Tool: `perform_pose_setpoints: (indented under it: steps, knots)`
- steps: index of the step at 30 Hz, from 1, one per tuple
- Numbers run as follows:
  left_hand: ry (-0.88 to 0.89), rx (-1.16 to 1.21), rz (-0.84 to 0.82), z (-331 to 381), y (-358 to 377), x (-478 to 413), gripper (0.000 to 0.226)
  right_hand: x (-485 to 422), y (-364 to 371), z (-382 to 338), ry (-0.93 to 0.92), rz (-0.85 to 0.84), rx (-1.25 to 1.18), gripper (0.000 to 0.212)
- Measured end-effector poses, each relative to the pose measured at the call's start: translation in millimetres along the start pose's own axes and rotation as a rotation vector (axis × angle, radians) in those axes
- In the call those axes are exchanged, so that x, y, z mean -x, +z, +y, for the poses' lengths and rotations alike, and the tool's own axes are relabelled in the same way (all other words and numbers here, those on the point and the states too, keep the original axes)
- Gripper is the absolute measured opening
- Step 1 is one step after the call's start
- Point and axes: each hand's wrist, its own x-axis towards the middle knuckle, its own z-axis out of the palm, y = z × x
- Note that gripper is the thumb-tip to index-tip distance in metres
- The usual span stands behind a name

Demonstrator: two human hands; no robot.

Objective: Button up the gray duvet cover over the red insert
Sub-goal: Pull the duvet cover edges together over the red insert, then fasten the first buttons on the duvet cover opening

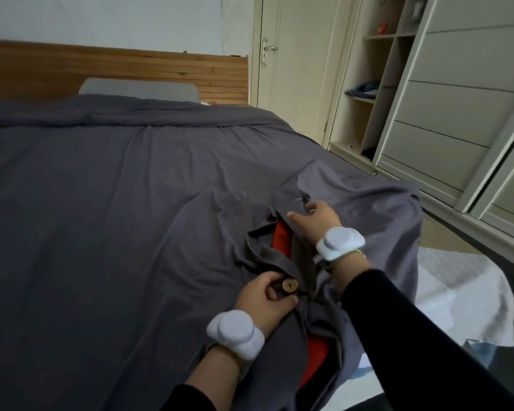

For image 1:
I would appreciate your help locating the person's right hand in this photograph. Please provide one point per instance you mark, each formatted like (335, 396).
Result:
(319, 220)

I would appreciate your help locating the person's left hand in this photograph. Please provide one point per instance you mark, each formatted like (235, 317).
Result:
(261, 303)

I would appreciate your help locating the round wooden button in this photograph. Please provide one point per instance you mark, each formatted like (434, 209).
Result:
(289, 286)

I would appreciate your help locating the red duvet insert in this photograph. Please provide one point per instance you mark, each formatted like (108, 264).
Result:
(280, 241)

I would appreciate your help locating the gray duvet cover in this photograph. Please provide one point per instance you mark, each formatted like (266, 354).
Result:
(111, 209)

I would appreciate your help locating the person's left forearm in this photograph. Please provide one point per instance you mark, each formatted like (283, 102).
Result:
(210, 372)

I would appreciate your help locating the person's right forearm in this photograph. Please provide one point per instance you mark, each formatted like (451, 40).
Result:
(411, 329)

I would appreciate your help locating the white patterned bed sheet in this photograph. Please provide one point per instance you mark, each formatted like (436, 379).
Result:
(467, 291)

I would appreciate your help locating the dark item in wardrobe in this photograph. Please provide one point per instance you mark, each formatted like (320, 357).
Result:
(368, 154)

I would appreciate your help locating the cream wardrobe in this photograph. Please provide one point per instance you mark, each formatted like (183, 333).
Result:
(351, 124)

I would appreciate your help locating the folded blue clothes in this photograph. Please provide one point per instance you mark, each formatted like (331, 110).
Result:
(364, 90)

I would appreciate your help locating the cream room door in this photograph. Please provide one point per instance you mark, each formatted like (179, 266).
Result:
(300, 68)

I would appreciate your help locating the cream panelled sliding door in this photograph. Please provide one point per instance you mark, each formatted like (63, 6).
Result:
(512, 201)
(454, 102)

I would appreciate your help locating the small red shelf object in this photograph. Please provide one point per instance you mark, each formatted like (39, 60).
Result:
(383, 29)

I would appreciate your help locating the gray pillow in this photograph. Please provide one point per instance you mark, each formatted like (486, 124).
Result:
(141, 89)

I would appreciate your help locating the wooden slatted headboard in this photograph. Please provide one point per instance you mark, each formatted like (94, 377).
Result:
(111, 66)

